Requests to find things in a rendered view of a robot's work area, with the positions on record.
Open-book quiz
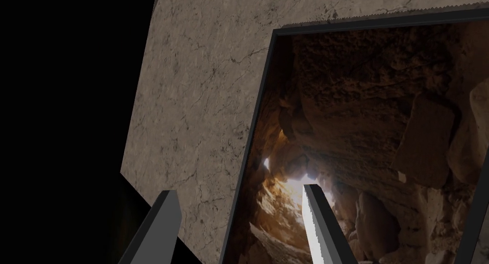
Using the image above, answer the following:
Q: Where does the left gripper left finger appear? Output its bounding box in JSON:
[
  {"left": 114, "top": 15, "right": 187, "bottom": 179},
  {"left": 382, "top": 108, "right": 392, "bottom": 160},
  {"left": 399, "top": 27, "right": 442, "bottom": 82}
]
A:
[{"left": 117, "top": 190, "right": 183, "bottom": 264}]

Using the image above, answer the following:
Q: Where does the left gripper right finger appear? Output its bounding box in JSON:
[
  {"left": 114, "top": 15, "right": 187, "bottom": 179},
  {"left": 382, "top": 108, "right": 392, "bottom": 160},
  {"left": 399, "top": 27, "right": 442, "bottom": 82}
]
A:
[{"left": 301, "top": 183, "right": 359, "bottom": 264}]

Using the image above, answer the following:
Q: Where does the black framed cave picture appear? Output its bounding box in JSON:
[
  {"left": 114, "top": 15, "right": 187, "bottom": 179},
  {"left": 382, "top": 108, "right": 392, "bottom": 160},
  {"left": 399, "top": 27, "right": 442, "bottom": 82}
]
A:
[{"left": 218, "top": 8, "right": 489, "bottom": 264}]

